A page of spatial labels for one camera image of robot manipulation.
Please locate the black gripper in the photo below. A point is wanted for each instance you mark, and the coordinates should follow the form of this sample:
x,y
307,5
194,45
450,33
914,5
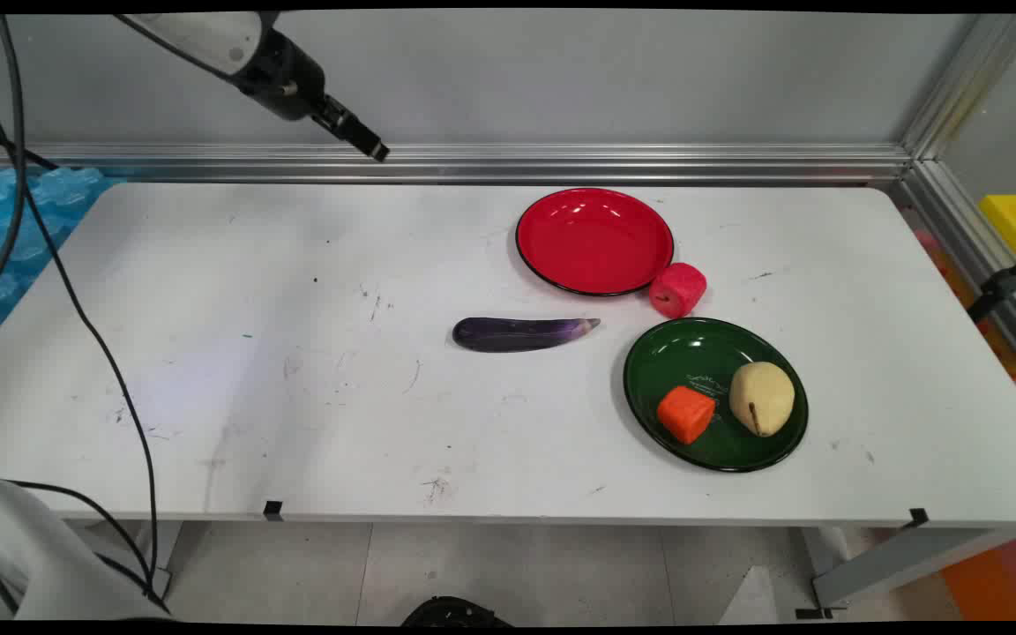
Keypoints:
x,y
283,79

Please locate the orange toy carrot chunk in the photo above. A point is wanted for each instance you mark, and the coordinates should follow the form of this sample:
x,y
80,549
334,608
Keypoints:
x,y
686,414

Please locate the purple toy eggplant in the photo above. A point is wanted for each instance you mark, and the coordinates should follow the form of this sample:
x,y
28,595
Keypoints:
x,y
517,334

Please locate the red round plate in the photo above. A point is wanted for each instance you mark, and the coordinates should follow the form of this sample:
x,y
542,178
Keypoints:
x,y
594,240

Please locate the pink toy apple piece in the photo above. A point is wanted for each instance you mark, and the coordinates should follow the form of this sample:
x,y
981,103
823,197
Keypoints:
x,y
677,289

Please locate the black tape marker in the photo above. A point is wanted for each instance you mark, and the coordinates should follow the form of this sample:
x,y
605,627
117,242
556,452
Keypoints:
x,y
918,517
272,509

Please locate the dark green round plate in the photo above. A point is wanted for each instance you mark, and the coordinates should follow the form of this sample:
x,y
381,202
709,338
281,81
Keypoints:
x,y
693,362

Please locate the beige toy pear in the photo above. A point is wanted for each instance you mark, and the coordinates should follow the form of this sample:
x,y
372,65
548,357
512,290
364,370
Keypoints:
x,y
762,397

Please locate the black round floor object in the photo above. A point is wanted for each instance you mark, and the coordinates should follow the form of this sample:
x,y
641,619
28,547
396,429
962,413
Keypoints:
x,y
455,613

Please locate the grey metal table leg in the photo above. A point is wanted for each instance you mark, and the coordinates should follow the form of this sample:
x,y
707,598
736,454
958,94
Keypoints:
x,y
896,560

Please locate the orange box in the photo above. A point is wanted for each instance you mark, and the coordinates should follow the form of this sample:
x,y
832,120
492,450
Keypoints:
x,y
1002,578

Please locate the horizontal aluminium frame rail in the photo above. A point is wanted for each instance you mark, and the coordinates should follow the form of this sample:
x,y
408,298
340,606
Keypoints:
x,y
561,163

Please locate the aluminium corner frame post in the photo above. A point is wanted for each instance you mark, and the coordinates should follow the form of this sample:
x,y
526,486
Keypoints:
x,y
967,84

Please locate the aluminium side frame rail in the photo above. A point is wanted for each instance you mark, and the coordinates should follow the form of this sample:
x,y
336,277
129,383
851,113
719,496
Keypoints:
x,y
975,256

